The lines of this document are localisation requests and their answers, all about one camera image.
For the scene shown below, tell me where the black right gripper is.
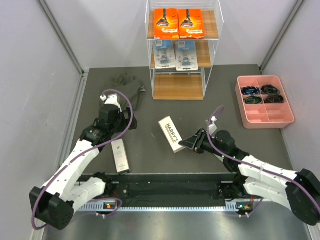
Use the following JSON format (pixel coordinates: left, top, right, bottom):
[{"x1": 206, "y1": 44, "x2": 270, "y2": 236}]
[{"x1": 180, "y1": 128, "x2": 227, "y2": 158}]

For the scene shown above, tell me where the white Harry's box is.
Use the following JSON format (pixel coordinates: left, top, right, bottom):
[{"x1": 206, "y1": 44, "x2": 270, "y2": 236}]
[{"x1": 158, "y1": 116, "x2": 185, "y2": 153}]

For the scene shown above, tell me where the slim white H' box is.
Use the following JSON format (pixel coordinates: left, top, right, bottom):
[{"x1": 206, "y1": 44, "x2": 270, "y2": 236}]
[{"x1": 111, "y1": 139, "x2": 130, "y2": 175}]

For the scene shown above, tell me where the blue razor blister pack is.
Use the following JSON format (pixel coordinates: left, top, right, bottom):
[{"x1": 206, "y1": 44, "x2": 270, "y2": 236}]
[
  {"x1": 175, "y1": 40, "x2": 199, "y2": 72},
  {"x1": 153, "y1": 40, "x2": 176, "y2": 70}
]

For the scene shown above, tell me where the orange Gillette Fusion5 box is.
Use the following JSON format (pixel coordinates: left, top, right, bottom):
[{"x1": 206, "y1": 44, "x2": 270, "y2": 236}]
[{"x1": 178, "y1": 8, "x2": 205, "y2": 39}]

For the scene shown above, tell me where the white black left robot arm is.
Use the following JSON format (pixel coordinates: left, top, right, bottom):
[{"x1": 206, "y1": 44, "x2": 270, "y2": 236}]
[{"x1": 29, "y1": 89, "x2": 138, "y2": 231}]

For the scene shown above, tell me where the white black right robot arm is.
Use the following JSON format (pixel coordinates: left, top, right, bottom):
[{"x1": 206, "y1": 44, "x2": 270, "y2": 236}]
[{"x1": 179, "y1": 121, "x2": 320, "y2": 226}]

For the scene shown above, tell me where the olive green cloth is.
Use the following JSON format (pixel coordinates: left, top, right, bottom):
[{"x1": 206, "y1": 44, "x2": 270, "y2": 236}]
[{"x1": 106, "y1": 73, "x2": 146, "y2": 111}]

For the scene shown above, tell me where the green yellow band bundle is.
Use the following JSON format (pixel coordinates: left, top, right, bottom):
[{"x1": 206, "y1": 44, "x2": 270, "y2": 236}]
[{"x1": 243, "y1": 95, "x2": 263, "y2": 105}]

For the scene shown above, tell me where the blue band bundle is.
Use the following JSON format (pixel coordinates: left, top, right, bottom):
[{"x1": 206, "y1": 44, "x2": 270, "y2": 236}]
[{"x1": 241, "y1": 86, "x2": 261, "y2": 96}]

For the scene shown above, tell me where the pink divided bin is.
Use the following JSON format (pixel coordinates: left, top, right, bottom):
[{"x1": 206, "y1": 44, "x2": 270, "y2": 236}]
[{"x1": 235, "y1": 75, "x2": 295, "y2": 129}]

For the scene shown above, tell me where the brown band bundle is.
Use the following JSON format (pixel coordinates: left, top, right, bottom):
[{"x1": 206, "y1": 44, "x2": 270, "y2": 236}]
[{"x1": 264, "y1": 94, "x2": 285, "y2": 104}]

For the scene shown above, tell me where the dark band bundle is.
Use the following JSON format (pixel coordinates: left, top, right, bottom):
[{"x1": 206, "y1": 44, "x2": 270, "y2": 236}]
[{"x1": 261, "y1": 84, "x2": 280, "y2": 95}]

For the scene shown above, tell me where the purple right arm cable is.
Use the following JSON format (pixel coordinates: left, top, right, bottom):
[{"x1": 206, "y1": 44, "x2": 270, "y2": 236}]
[{"x1": 206, "y1": 104, "x2": 320, "y2": 218}]

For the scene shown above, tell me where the white wire shelf rack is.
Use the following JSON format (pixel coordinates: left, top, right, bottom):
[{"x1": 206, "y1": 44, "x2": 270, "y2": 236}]
[{"x1": 144, "y1": 0, "x2": 224, "y2": 101}]

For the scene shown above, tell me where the grey slotted cable duct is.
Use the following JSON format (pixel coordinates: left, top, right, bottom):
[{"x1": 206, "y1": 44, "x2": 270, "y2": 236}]
[{"x1": 78, "y1": 201, "x2": 253, "y2": 213}]

